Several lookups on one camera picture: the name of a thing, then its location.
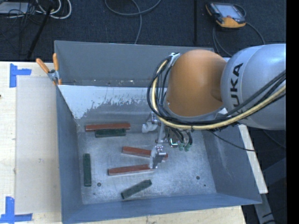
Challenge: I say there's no pale wood flat board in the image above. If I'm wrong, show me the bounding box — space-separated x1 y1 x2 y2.
14 75 62 215

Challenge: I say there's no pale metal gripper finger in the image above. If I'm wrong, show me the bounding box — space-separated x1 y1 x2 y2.
142 112 162 133
149 144 167 170

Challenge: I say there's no grey metal bin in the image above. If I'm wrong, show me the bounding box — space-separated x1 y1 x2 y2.
53 40 263 224

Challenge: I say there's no red-brown flat block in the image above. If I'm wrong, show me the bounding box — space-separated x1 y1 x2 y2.
84 122 131 133
121 146 169 161
107 163 155 177

